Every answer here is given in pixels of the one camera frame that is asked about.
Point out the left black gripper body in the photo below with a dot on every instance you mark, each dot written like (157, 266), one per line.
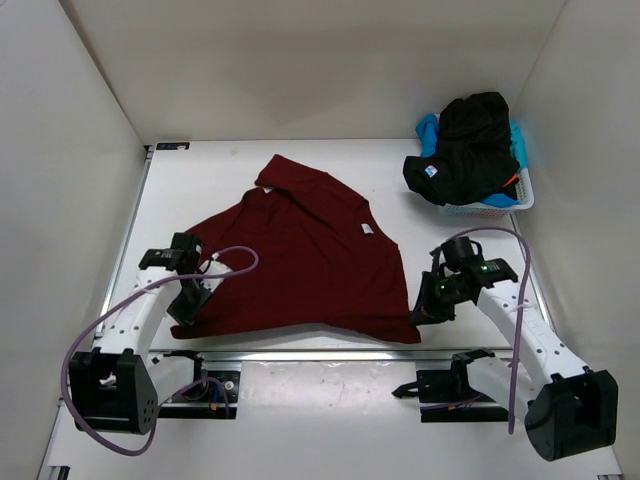
(188, 301)

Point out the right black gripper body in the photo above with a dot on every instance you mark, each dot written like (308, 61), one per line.
(441, 294)

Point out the dark red t shirt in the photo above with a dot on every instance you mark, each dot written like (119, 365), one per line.
(322, 260)

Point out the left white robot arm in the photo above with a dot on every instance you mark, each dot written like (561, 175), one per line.
(117, 386)

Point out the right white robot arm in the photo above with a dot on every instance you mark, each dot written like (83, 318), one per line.
(565, 406)

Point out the black t shirt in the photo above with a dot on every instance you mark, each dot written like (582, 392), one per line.
(472, 159)

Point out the black label sticker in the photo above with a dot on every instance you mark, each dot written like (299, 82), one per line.
(172, 146)

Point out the blue t shirt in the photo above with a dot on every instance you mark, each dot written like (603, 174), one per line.
(427, 132)

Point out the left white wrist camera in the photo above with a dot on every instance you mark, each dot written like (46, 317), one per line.
(214, 272)

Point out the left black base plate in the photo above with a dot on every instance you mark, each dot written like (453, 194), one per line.
(215, 397)

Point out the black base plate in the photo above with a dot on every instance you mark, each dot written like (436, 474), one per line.
(215, 397)
(445, 397)

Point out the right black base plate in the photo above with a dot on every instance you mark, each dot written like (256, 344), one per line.
(445, 397)

